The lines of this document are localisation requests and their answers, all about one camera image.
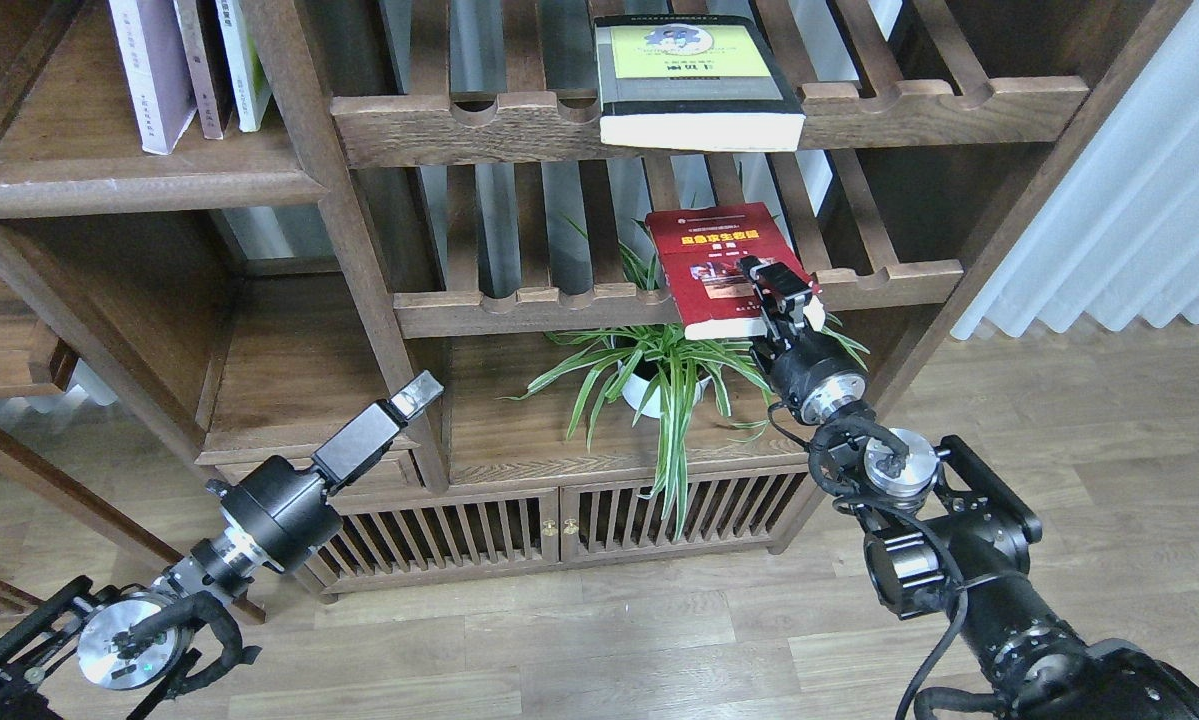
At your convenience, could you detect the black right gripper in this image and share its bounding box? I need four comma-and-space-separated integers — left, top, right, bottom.
739, 255, 867, 426

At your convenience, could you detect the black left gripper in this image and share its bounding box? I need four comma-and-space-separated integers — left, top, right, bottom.
207, 373, 444, 575

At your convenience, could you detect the red cover book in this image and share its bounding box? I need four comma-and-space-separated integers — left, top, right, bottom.
645, 202, 813, 340

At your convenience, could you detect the white lavender book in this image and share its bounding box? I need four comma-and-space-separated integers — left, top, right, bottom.
107, 1, 197, 155

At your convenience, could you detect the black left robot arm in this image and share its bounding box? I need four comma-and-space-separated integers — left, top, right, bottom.
0, 373, 442, 719

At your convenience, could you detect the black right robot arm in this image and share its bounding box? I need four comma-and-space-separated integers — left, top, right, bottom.
739, 256, 1199, 719

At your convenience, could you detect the green spider plant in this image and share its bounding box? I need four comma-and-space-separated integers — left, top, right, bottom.
504, 214, 872, 541

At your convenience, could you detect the white plant pot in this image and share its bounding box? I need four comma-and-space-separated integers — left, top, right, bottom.
621, 357, 713, 423

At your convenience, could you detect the green and black book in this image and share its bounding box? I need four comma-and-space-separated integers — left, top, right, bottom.
594, 14, 806, 152

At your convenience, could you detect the dark wooden bookshelf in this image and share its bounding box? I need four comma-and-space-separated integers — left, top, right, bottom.
0, 1, 1188, 597

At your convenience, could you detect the white green upright book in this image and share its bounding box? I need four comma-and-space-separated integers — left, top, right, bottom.
215, 0, 273, 133

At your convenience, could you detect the white curtain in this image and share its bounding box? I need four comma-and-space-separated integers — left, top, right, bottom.
951, 1, 1199, 340

